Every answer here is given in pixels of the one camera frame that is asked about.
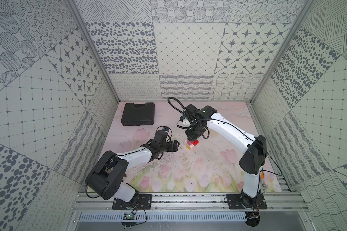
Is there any red lego brick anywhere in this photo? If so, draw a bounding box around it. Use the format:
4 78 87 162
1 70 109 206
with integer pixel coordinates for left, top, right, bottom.
191 140 199 146

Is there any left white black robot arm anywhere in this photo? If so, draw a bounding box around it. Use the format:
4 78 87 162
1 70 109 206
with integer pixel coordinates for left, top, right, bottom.
85 127 180 207

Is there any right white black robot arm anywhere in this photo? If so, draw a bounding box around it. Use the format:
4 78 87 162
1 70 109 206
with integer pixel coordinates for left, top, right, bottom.
179 104 267 208

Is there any black plastic tool case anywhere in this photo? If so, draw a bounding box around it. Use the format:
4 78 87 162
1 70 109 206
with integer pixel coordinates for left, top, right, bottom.
121 103 155 126

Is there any left green circuit board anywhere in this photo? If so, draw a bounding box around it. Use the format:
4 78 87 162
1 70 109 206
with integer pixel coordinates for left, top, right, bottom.
121 213 137 228

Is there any right black round controller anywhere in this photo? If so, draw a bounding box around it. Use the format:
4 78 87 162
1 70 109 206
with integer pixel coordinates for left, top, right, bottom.
245 212 260 227

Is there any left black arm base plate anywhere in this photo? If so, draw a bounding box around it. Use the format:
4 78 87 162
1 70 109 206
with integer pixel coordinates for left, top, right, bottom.
112 194 152 210

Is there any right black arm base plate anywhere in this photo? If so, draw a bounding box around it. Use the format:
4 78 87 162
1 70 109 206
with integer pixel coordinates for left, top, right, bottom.
224 193 268 210

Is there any orange handled utility knife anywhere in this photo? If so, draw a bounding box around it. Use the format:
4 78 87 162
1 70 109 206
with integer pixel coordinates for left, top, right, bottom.
260 171 266 188

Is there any aluminium extrusion rail frame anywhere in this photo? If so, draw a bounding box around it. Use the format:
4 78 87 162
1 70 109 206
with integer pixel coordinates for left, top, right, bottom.
70 178 308 212

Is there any white slotted cable duct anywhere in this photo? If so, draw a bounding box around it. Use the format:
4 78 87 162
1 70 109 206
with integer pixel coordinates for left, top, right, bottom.
79 211 246 222

